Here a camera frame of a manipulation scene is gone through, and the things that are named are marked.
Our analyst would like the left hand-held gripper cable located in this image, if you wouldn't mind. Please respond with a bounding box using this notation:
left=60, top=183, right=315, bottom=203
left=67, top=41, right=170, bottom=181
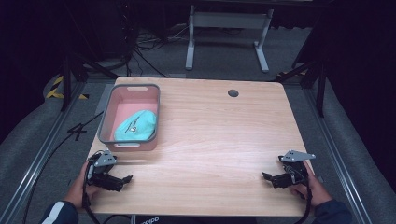
left=81, top=150, right=106, bottom=224

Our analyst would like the long black floor cable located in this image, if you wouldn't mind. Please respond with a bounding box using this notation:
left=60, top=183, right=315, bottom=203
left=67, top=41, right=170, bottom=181
left=21, top=111, right=105, bottom=224

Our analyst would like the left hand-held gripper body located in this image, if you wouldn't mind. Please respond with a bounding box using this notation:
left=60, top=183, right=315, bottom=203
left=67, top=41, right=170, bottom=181
left=86, top=148, right=124, bottom=192

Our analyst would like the yellow and black floor tape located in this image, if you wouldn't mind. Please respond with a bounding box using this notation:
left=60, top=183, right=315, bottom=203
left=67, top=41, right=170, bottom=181
left=45, top=75, right=91, bottom=101

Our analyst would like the person's left hand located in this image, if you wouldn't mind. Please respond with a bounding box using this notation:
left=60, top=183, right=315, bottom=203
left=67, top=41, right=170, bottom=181
left=63, top=161, right=100, bottom=209

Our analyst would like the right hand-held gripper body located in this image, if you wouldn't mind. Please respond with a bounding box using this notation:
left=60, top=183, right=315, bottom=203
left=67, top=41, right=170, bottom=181
left=273, top=149, right=317, bottom=189

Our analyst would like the aluminium floor rail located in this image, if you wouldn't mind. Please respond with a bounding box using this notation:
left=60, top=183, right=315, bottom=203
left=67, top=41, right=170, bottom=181
left=303, top=88, right=375, bottom=224
left=0, top=81, right=87, bottom=224

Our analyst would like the grey metal desk frame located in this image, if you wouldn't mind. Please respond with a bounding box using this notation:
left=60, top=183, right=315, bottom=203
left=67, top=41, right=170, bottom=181
left=184, top=4, right=276, bottom=74

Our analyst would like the teal cloth cap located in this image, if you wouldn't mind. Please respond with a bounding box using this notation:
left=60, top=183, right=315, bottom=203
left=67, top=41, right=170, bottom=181
left=113, top=109, right=158, bottom=142

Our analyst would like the black metal stand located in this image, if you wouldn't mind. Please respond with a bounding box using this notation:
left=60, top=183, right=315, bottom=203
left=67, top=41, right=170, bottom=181
left=275, top=59, right=329, bottom=119
left=59, top=50, right=120, bottom=112

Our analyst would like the bundle of black floor cables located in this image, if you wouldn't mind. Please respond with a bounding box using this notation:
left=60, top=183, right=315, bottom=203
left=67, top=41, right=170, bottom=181
left=122, top=21, right=171, bottom=78

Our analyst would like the right hand-held gripper cable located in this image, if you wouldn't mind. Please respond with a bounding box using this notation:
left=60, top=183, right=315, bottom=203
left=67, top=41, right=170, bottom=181
left=293, top=178, right=314, bottom=224

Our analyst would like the pink basket with grey rim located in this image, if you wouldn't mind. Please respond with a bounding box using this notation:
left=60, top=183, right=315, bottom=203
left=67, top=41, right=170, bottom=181
left=97, top=83, right=162, bottom=153

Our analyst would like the person's right hand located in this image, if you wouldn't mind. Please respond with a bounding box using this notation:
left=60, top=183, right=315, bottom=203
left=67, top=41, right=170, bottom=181
left=290, top=161, right=333, bottom=208

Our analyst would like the hand-held gripper cable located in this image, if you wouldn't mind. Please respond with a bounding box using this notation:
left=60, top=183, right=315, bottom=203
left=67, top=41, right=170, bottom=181
left=293, top=178, right=314, bottom=224
left=81, top=150, right=106, bottom=224

